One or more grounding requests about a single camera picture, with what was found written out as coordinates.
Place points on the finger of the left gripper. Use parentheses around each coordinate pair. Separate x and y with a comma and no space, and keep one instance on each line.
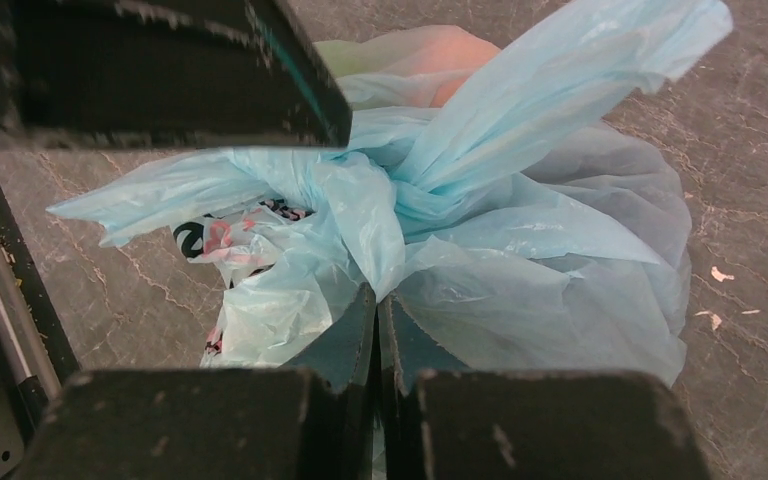
(163,74)

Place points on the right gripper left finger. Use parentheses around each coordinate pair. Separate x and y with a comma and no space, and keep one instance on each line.
(307,419)

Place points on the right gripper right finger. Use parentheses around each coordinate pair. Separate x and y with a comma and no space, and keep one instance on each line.
(444,420)

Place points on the light blue plastic bag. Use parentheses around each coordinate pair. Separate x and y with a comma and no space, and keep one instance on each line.
(480,187)

